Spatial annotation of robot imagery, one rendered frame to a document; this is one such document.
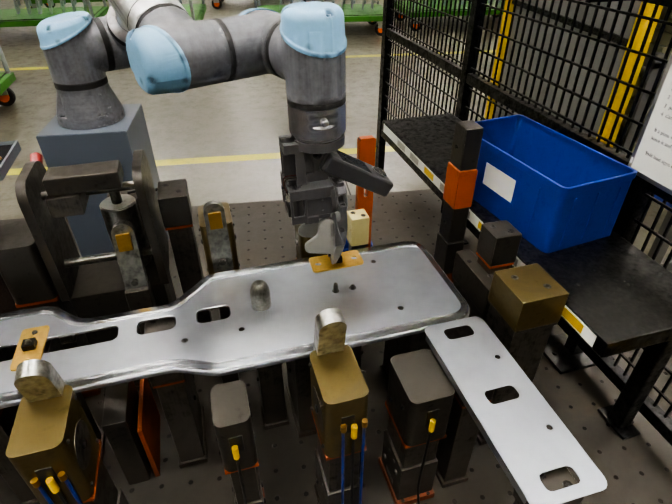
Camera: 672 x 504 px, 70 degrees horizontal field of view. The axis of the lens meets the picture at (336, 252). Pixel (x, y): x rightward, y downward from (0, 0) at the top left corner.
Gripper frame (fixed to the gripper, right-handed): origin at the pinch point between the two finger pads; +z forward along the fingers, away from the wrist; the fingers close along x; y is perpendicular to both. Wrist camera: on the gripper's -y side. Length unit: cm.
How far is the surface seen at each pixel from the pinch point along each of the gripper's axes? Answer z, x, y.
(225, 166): 108, -267, 8
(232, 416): 8.8, 19.1, 19.7
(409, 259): 8.5, -4.8, -15.3
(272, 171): 109, -250, -23
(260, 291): 4.0, 1.2, 12.7
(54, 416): 2.9, 17.5, 39.2
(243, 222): 38, -75, 10
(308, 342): 8.0, 10.1, 7.3
